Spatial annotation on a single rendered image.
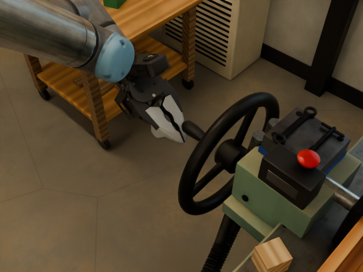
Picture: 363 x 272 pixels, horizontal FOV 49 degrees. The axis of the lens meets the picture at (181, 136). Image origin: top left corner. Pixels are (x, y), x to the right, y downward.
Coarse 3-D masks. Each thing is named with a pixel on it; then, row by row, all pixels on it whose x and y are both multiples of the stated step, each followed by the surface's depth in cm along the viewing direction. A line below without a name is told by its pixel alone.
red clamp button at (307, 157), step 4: (300, 152) 54; (304, 152) 54; (308, 152) 54; (312, 152) 54; (300, 156) 54; (304, 156) 54; (308, 156) 54; (312, 156) 54; (316, 156) 54; (300, 160) 53; (304, 160) 53; (308, 160) 53; (312, 160) 53; (316, 160) 53; (300, 164) 53; (304, 164) 53; (308, 164) 53; (312, 164) 53; (316, 164) 53
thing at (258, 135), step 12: (276, 120) 65; (264, 132) 64; (252, 144) 64; (228, 228) 83; (216, 240) 88; (228, 240) 90; (216, 252) 88; (228, 252) 90; (204, 264) 88; (216, 264) 89
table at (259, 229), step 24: (360, 144) 71; (360, 168) 68; (360, 192) 65; (240, 216) 65; (336, 216) 62; (264, 240) 59; (288, 240) 59; (312, 240) 59; (240, 264) 57; (312, 264) 57
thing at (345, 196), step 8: (328, 176) 59; (328, 184) 58; (336, 184) 58; (336, 192) 58; (344, 192) 57; (352, 192) 58; (336, 200) 58; (344, 200) 57; (352, 200) 56; (360, 200) 53; (352, 208) 52; (360, 208) 52; (352, 216) 52; (360, 216) 51; (344, 224) 54; (352, 224) 53; (344, 232) 55; (336, 240) 57
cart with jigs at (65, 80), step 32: (128, 0) 173; (160, 0) 173; (192, 0) 173; (128, 32) 157; (192, 32) 186; (32, 64) 189; (192, 64) 201; (64, 96) 184; (96, 96) 160; (96, 128) 175
